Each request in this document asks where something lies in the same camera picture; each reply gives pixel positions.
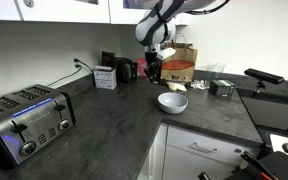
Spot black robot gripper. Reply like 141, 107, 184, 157
143, 50, 164, 84

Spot grey bowl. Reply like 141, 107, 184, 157
157, 92, 189, 115

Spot pale yellow cloth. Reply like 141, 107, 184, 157
165, 81, 188, 92

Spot small black kitchen appliance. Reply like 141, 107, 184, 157
114, 57, 139, 84

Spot brown paper bag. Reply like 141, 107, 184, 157
160, 32, 199, 84

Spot dark brown box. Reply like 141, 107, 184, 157
101, 50, 116, 67

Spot crumpled clear plastic wrap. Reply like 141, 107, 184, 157
190, 79, 211, 91

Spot white patterned cardboard box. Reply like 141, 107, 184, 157
93, 65, 118, 90

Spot clear plastic cup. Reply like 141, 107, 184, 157
206, 62, 226, 81

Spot black box with green label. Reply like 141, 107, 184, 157
208, 79, 237, 98

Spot white drawer front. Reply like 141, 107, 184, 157
165, 124, 262, 168

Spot white narrow corner cabinet door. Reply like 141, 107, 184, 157
136, 122, 169, 180

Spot white lower cabinet door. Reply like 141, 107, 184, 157
161, 144, 236, 180

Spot black glass cooktop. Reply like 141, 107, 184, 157
235, 87, 288, 142

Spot silver four-slot toaster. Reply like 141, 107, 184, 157
0, 83, 77, 170

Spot black and orange tool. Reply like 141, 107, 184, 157
240, 150, 279, 180

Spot round metal cabinet lock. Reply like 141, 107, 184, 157
22, 0, 35, 9

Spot black equipment base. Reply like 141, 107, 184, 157
223, 151, 288, 180

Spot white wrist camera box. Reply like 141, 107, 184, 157
156, 47, 177, 62

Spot black plugged power cable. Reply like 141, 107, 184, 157
73, 58, 94, 74

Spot white wall outlet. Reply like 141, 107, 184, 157
70, 56, 83, 71

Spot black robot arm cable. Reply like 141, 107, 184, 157
185, 0, 232, 16

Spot black toaster power cable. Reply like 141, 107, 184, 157
46, 64, 83, 88

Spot metal drawer handle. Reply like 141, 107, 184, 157
189, 141, 219, 155

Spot small black camera tripod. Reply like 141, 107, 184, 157
251, 79, 267, 99

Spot black bar camera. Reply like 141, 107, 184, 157
243, 68, 286, 86

